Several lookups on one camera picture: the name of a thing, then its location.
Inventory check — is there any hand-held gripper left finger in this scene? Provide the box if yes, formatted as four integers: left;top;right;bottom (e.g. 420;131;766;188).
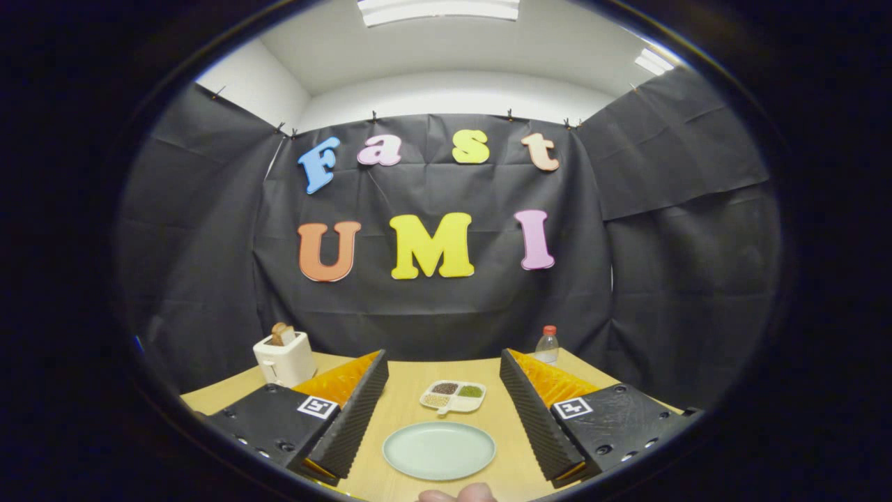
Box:
208;349;391;487

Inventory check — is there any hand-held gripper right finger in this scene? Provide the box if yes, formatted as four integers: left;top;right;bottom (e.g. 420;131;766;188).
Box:
500;349;705;489

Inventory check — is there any clear bottle red cap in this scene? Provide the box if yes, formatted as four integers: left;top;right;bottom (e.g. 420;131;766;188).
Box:
535;326;560;365

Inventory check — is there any white divided bean dish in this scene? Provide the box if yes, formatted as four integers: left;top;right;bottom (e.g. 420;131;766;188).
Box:
420;380;487;418

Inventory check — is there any light green plate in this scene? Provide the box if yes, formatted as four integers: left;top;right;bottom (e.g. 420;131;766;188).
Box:
382;421;497;482

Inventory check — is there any cream toaster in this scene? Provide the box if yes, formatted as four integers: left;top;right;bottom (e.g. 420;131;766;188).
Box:
253;330;317;388

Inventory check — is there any small ceiling light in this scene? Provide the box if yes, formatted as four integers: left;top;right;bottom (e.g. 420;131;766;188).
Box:
634;47;675;76

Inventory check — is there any long ceiling light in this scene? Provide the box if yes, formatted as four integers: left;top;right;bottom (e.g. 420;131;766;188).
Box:
357;0;521;27

